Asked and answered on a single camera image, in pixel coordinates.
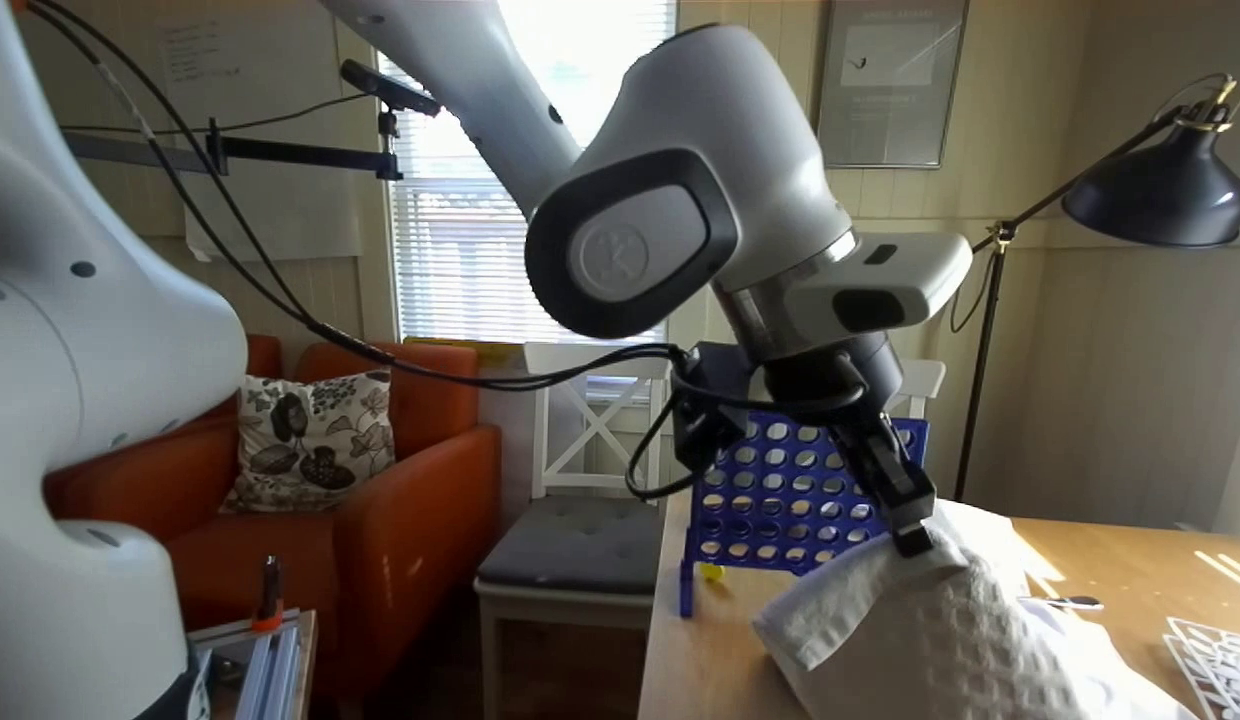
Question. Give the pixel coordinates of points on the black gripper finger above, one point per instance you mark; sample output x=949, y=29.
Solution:
x=904, y=486
x=863, y=460

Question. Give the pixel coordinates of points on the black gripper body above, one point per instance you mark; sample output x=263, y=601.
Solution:
x=823, y=381

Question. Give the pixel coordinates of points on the white waffle towel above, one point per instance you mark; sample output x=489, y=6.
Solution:
x=941, y=641

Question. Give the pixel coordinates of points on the yellow game disc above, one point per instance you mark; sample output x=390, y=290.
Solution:
x=714, y=578

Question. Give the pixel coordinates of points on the grey seat pad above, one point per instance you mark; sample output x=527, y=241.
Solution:
x=564, y=541

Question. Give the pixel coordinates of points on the white plastic lattice tray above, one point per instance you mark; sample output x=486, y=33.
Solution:
x=1215, y=666

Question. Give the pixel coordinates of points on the black floor lamp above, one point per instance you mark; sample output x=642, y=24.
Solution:
x=1153, y=192

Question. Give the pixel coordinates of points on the window with white blinds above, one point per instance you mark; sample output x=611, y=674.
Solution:
x=447, y=264

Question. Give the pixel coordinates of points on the orange armchair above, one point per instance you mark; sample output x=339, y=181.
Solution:
x=407, y=533

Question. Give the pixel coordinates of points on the floral patterned cushion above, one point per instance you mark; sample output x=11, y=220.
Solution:
x=305, y=441

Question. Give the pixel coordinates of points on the wooden box of papers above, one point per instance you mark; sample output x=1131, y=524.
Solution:
x=244, y=666

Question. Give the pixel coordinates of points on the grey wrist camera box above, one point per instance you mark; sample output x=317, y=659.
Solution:
x=886, y=281

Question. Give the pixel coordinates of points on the blue connect four frame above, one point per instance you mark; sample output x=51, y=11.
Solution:
x=699, y=515

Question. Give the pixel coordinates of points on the framed wall picture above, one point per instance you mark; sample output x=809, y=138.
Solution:
x=903, y=82

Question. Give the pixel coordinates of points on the black camera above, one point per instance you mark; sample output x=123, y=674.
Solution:
x=385, y=84

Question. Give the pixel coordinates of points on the black camera boom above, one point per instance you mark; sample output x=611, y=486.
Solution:
x=314, y=155

